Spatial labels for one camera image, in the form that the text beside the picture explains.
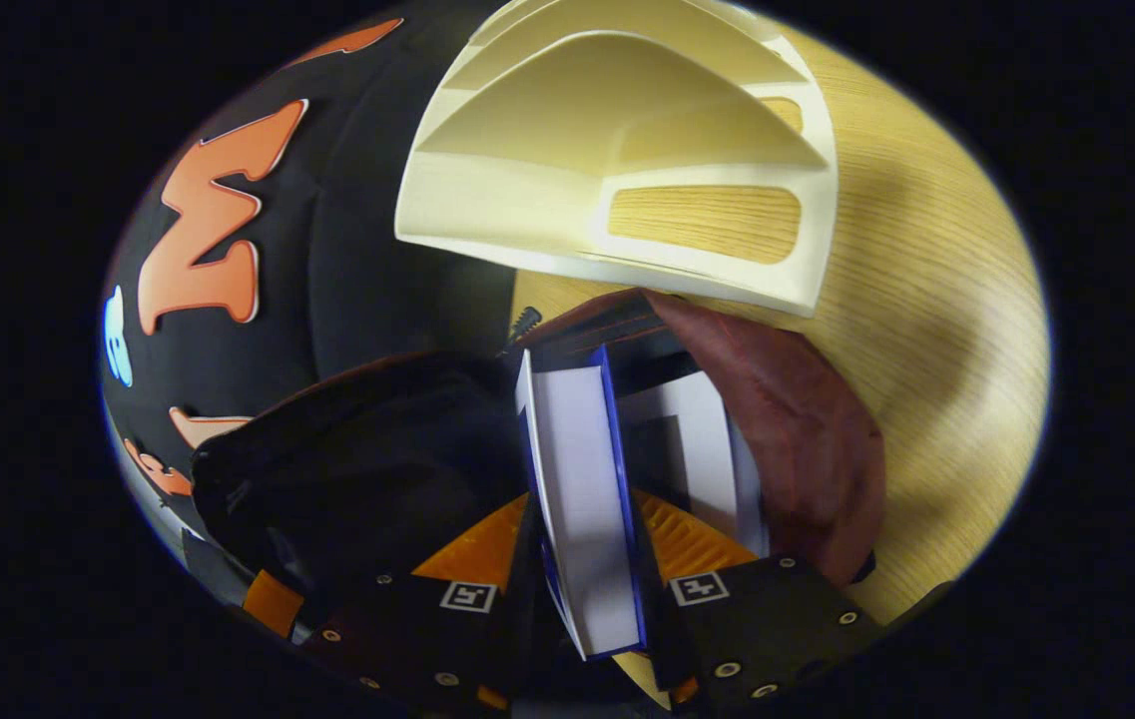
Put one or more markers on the grey and white book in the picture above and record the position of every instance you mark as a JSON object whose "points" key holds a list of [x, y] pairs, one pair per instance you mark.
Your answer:
{"points": [[702, 439]]}

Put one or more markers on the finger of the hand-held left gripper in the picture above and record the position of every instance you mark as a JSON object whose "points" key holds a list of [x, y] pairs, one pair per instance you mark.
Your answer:
{"points": [[273, 602]]}

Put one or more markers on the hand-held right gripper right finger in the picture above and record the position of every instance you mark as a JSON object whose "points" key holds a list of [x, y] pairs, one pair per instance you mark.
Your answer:
{"points": [[662, 619]]}

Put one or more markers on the blue cover book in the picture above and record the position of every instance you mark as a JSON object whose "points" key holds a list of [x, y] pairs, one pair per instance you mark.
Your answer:
{"points": [[582, 499]]}

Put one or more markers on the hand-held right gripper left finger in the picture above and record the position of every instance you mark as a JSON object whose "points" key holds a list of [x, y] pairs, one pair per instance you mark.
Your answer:
{"points": [[530, 569]]}

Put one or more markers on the maroon schoolbag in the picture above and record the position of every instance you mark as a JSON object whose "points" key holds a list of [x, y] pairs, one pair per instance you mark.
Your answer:
{"points": [[787, 429]]}

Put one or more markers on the cream white bookshelf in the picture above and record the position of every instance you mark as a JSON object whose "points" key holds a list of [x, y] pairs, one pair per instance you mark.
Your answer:
{"points": [[547, 200]]}

